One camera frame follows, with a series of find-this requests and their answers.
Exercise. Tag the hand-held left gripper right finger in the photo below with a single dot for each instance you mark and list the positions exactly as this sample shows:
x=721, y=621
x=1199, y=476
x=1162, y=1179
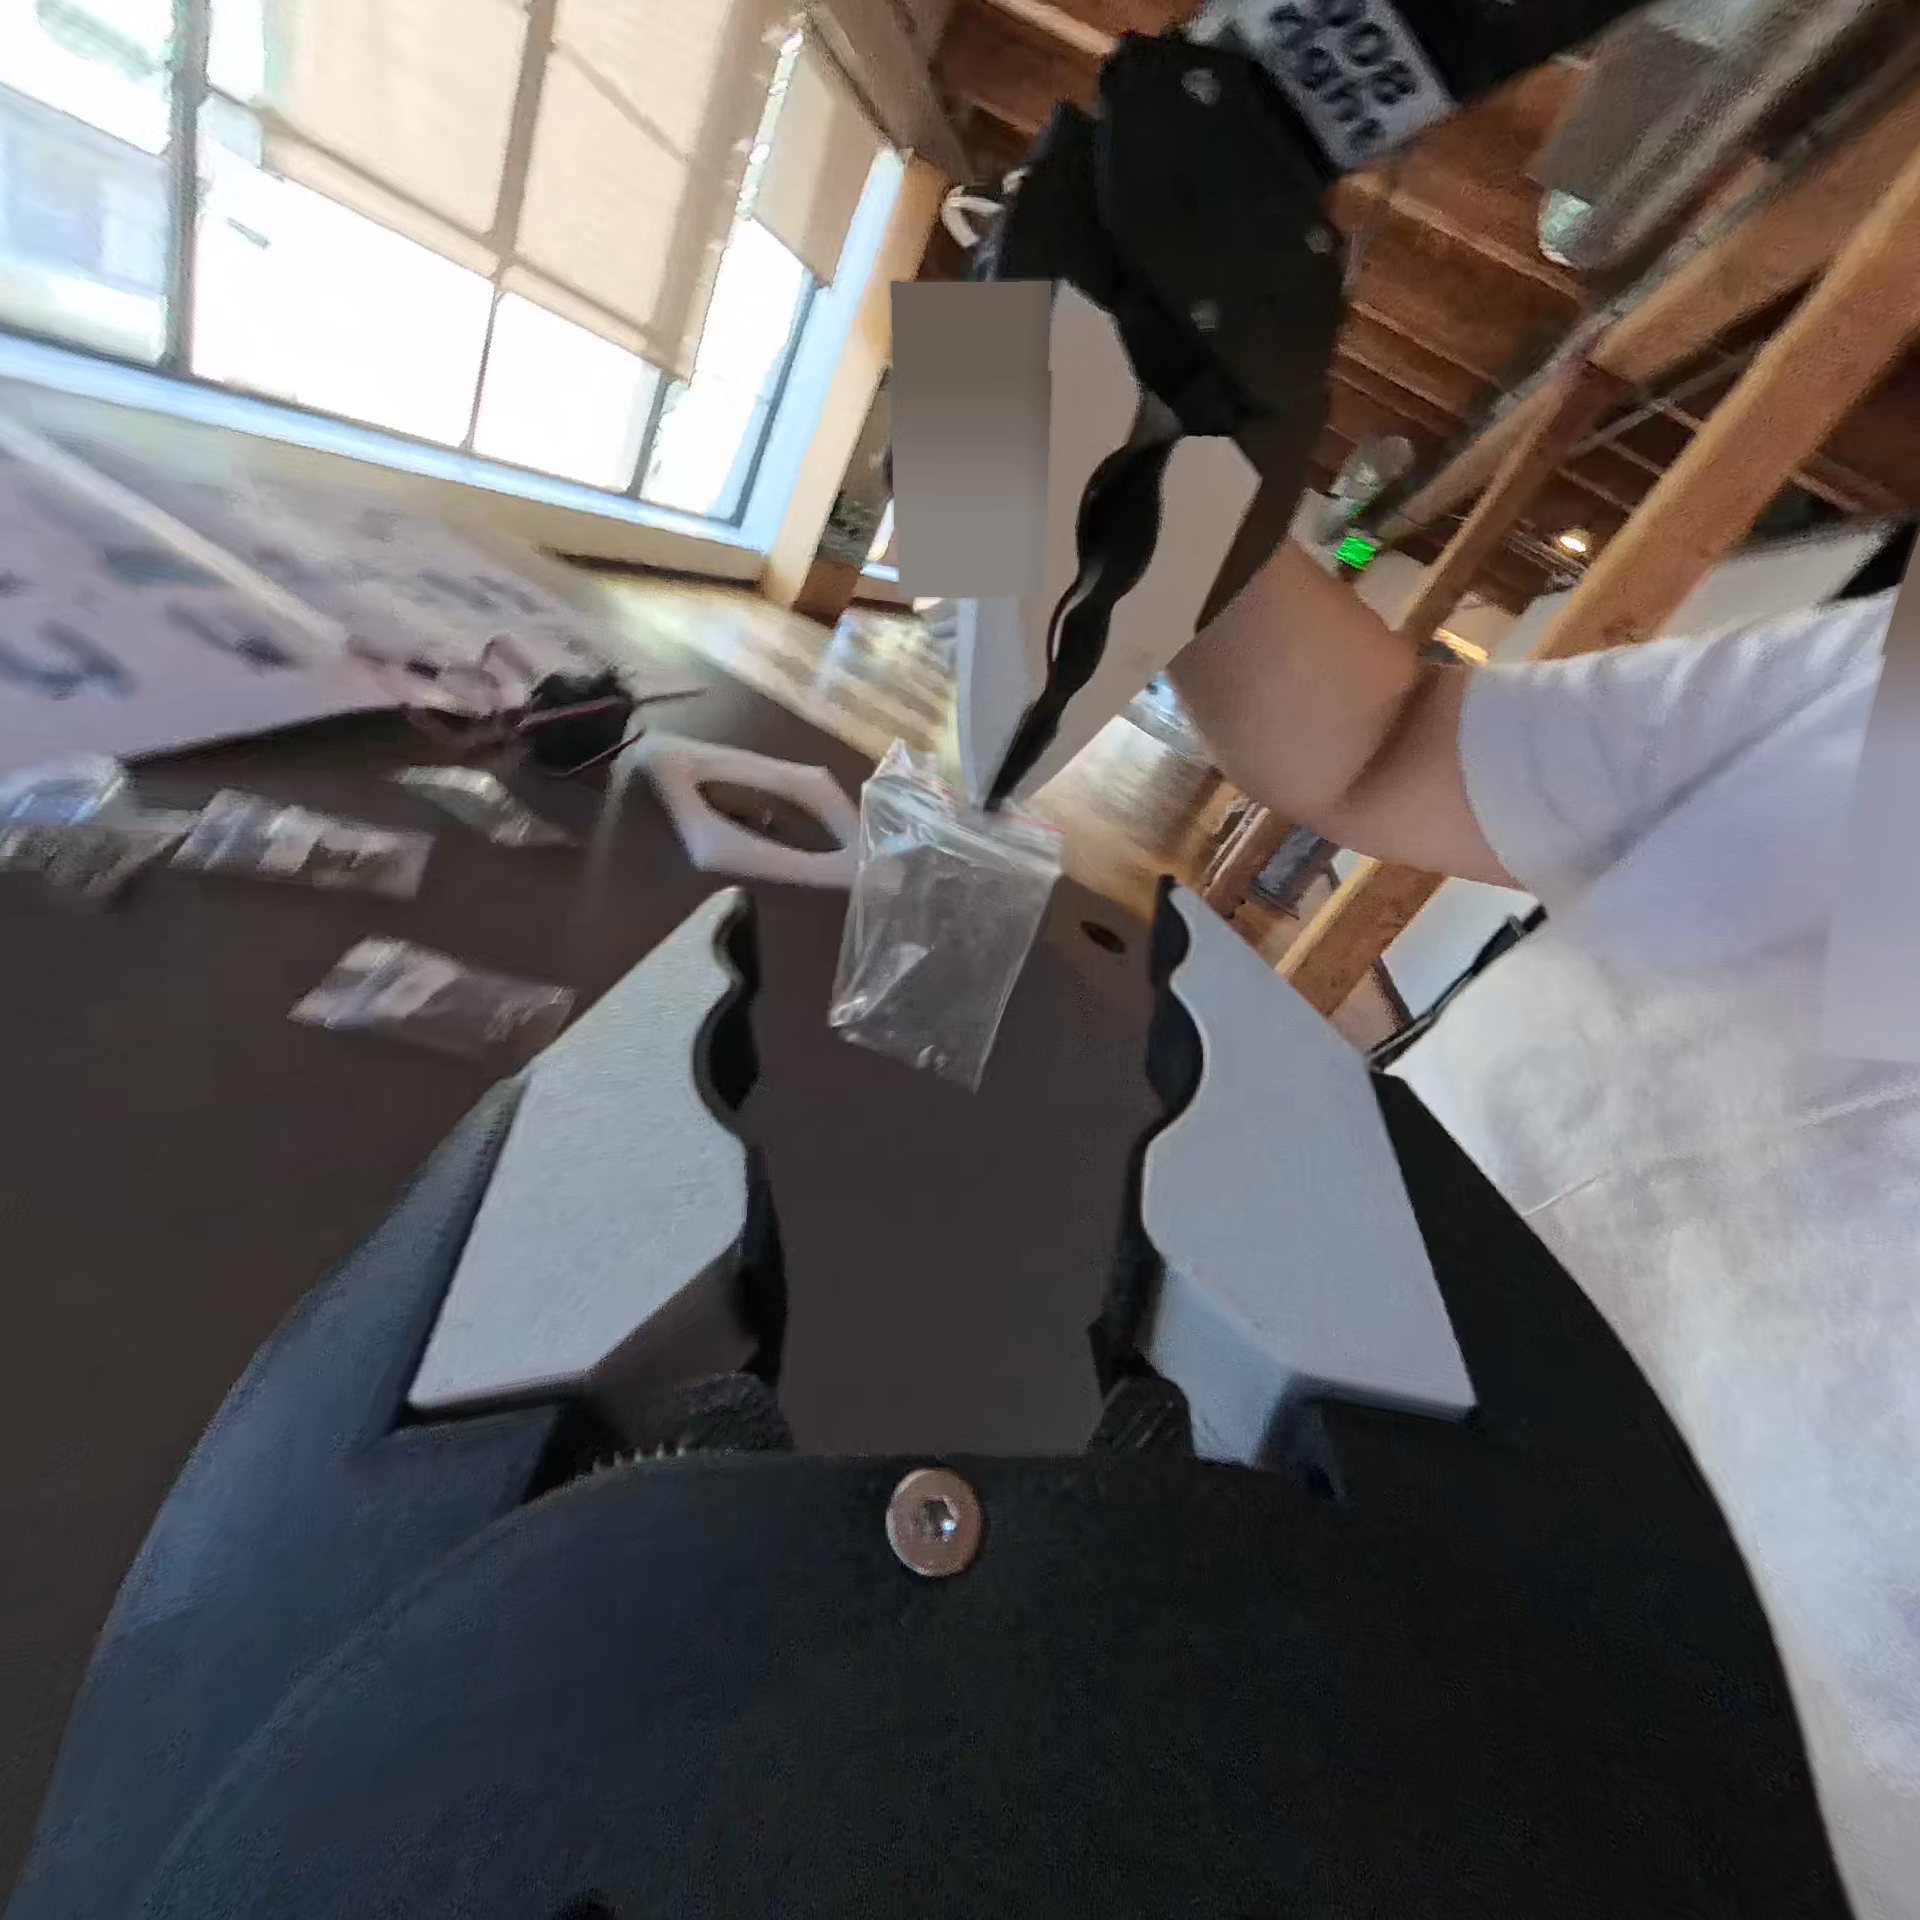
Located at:
x=1289, y=1201

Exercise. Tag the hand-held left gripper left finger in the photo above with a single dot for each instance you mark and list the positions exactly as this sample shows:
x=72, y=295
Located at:
x=600, y=1201

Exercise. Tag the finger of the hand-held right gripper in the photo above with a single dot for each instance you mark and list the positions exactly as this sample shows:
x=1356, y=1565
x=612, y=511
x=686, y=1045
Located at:
x=1088, y=375
x=1201, y=524

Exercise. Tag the white foam square with hole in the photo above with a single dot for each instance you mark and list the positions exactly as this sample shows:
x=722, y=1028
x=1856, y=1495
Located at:
x=670, y=780

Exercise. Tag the small clear zip bag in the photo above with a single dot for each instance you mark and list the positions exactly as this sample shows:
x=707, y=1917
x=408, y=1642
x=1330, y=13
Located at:
x=938, y=931

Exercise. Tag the black servo motor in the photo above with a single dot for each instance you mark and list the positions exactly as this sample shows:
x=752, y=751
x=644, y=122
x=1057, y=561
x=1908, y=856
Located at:
x=578, y=721

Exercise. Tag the person's right forearm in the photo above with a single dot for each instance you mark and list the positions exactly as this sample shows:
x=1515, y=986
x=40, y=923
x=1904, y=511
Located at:
x=1306, y=704

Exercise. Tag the dark brown desk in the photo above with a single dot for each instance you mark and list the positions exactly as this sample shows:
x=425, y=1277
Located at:
x=225, y=1201

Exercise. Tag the green exit sign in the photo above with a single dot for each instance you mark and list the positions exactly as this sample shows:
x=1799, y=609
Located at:
x=1358, y=552

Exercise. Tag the scattered clear screw bags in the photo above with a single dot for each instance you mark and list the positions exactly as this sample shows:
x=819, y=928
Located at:
x=406, y=989

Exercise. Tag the person's white shirt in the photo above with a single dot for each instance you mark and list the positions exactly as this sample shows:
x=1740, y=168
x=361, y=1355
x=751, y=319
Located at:
x=1650, y=1201

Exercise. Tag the printed instruction sheet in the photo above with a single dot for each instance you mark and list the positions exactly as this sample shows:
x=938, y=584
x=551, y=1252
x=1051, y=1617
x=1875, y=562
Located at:
x=150, y=599

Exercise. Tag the silver metal air duct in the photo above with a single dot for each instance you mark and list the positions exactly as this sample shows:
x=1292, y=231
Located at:
x=1650, y=136

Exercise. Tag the light wooden furniture frame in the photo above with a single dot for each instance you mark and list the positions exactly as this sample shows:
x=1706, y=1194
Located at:
x=1724, y=450

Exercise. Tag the window wall with blinds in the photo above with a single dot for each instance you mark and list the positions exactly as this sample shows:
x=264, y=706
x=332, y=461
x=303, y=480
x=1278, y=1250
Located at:
x=376, y=224

